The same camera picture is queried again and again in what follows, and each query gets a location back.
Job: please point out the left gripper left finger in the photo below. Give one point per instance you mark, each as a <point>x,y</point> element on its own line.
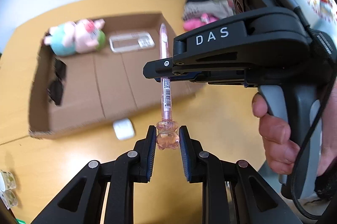
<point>104,192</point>

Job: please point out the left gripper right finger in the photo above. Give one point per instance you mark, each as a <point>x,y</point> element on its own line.
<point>231,192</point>

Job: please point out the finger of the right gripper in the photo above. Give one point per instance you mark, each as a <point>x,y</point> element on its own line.
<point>158,68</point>
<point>216,79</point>

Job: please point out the clear white phone case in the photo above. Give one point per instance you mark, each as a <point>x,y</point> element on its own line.
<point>129,42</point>

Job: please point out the pink bear-top pen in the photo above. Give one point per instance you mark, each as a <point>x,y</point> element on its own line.
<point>167,128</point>

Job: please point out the white earbuds case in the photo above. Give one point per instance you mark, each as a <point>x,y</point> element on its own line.
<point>123,129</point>

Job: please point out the pig plush teal shirt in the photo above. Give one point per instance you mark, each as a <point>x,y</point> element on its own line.
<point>80,37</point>

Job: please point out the black sunglasses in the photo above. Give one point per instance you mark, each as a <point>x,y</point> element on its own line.
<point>56,87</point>

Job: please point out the person right hand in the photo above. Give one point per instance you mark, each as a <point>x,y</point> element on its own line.
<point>280,151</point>

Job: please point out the pink plush toy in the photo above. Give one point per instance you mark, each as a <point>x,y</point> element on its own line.
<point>194,23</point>

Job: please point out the grey printed cloth bag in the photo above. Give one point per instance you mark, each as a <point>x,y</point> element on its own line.
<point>195,8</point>

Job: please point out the clear acrylic block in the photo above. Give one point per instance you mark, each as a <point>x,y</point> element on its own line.
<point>9,199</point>
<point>7,181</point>

